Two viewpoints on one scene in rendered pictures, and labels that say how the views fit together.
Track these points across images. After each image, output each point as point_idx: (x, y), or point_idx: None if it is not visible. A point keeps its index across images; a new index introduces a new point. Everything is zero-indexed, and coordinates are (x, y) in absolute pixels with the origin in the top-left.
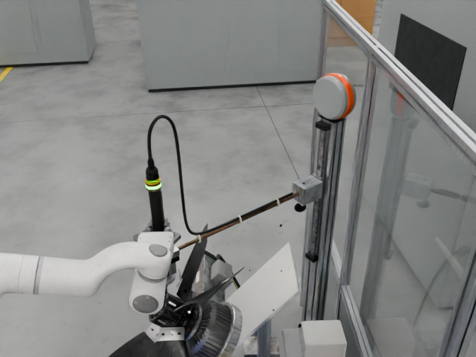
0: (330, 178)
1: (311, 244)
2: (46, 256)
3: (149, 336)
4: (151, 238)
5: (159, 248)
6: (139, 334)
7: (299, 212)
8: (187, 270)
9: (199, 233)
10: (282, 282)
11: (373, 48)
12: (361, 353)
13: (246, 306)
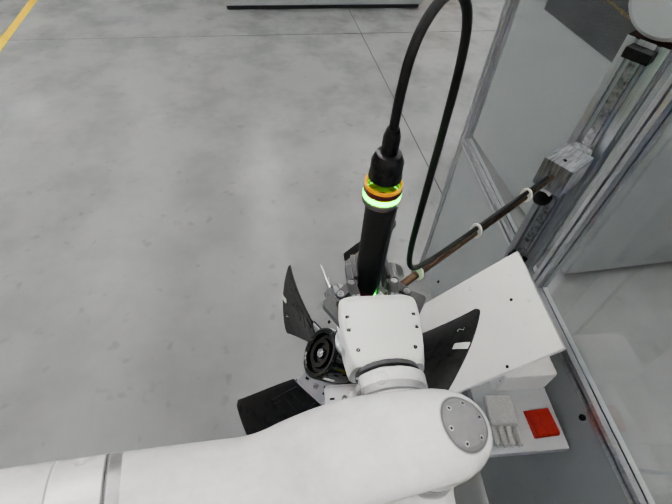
0: (605, 151)
1: (522, 242)
2: (127, 468)
3: (301, 385)
4: (374, 317)
5: (465, 417)
6: (286, 382)
7: (540, 205)
8: None
9: (422, 265)
10: (519, 321)
11: None
12: (583, 392)
13: None
